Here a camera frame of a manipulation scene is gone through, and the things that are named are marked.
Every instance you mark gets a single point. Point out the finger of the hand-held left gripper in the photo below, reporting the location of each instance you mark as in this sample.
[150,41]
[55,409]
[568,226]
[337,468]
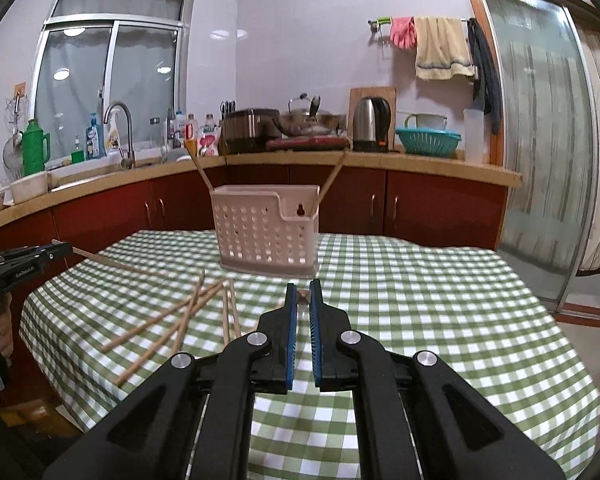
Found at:
[30,260]

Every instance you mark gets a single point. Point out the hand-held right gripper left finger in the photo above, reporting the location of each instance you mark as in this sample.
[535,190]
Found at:
[291,335]

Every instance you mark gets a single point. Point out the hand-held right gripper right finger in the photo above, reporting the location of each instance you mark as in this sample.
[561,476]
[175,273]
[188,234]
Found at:
[315,335]

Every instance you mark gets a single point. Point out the wooden chopstick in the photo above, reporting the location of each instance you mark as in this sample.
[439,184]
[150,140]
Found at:
[187,310]
[165,341]
[110,261]
[332,177]
[162,317]
[234,310]
[200,172]
[225,317]

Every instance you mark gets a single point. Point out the white perforated utensil holder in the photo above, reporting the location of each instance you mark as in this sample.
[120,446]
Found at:
[260,230]

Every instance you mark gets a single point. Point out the white plastic basin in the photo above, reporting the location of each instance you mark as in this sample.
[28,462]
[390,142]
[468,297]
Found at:
[28,187]

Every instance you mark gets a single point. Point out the hanging metal strainer ladle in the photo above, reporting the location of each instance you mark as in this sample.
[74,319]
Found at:
[14,140]

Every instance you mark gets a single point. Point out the green thermos flask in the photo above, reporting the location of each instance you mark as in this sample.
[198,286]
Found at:
[36,147]

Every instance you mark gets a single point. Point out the small green bottle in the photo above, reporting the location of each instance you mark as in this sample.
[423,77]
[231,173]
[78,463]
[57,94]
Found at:
[78,152]

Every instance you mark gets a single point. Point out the green checked tablecloth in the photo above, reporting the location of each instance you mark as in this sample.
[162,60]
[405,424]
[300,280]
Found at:
[430,320]

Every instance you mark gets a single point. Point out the blue dish soap bottle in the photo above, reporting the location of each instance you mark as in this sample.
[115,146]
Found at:
[94,137]

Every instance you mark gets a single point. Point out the white spray bottle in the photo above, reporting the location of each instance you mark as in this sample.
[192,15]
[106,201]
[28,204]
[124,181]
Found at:
[113,135]

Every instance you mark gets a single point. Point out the tall steel faucet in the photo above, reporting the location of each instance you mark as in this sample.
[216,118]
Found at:
[125,135]

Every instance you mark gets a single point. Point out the red kitchen cabinet with counter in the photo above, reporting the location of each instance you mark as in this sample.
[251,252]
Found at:
[430,200]

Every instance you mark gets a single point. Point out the red induction cooker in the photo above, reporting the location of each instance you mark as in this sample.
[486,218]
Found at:
[305,143]

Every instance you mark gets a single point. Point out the aluminium sliding window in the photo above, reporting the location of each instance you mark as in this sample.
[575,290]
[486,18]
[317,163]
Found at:
[110,65]

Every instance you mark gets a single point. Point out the white plastic bottle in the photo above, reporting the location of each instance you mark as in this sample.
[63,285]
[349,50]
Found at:
[180,127]

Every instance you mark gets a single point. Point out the cooking oil bottle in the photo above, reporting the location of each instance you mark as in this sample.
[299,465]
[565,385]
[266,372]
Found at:
[191,135]

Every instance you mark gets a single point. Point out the dark rice cooker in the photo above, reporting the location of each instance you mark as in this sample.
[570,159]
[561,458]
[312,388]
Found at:
[247,132]

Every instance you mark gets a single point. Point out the red and white bag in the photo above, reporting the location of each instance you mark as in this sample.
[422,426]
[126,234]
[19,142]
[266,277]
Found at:
[209,144]

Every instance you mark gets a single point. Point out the steel wok with lid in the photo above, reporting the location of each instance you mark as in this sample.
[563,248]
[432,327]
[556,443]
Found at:
[307,122]

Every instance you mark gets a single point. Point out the steel electric kettle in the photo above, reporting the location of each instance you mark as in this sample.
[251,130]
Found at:
[371,125]

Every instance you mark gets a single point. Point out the teal plastic colander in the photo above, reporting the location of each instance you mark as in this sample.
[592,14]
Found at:
[427,142]

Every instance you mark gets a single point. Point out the clear bottle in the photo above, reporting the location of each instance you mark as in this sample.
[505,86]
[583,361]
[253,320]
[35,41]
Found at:
[209,122]

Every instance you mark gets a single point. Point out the white enamel pot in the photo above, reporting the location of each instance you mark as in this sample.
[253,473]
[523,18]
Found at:
[430,121]

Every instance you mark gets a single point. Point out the white plastic cup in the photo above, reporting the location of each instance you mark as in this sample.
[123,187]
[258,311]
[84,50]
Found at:
[473,135]

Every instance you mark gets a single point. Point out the frosted glass sliding door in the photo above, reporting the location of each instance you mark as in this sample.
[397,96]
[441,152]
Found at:
[535,135]

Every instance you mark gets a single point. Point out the dark hanging cloth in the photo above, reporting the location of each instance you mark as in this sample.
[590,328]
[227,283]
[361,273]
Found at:
[487,75]

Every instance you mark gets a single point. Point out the yellow towel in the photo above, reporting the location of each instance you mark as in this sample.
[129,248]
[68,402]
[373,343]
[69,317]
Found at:
[442,50]

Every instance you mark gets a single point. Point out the pink rubber gloves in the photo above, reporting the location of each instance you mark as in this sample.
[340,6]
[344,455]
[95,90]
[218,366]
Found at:
[403,32]

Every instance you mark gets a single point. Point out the metal towel rail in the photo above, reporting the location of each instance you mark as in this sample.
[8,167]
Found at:
[377,24]

